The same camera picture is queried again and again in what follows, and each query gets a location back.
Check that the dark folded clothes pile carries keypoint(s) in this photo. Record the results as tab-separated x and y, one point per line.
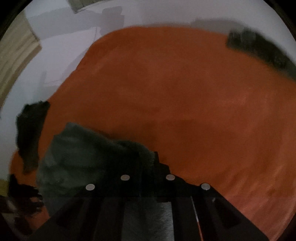
254	44

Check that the black garment at bed edge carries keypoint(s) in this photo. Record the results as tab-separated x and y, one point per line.
29	124

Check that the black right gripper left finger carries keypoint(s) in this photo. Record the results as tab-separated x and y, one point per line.
122	207

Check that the dark grey fleece garment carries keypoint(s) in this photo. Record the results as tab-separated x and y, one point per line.
79	156

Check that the beige curtain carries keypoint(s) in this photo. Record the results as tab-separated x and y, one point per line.
19	46

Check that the barred window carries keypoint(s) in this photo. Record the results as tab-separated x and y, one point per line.
80	5

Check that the orange fleece bed blanket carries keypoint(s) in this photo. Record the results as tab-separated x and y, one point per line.
213	114

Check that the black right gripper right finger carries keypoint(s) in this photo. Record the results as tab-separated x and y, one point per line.
200	212

